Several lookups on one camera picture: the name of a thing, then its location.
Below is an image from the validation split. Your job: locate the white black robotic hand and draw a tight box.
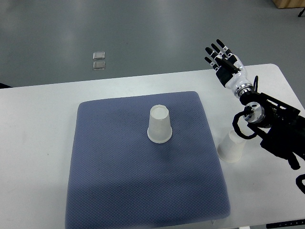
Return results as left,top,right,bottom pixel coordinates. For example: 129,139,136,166
204,39,254,98

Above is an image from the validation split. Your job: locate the white paper cup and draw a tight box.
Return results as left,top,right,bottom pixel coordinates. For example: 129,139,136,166
216,129,246,163
147,104,173,144

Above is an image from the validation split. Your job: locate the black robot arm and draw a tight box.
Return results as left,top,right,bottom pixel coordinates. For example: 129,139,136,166
232,86,305,170

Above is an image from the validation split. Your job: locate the wooden box corner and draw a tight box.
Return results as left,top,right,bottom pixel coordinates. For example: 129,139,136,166
272,0,305,9

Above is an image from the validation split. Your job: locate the white paper cup on mat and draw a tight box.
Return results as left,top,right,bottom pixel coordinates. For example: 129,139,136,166
147,104,173,144

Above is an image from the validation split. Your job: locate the black tripod leg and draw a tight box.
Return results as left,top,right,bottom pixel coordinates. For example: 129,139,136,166
298,8,305,17

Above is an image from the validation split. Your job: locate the upper metal floor plate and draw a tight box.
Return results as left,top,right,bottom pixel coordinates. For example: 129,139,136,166
92,51,105,60

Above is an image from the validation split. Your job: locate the blue grey fabric mat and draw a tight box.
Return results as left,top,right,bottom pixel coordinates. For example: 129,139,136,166
65,91,230,229

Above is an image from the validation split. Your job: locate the black table control panel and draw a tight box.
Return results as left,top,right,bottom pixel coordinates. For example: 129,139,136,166
266,219,305,229

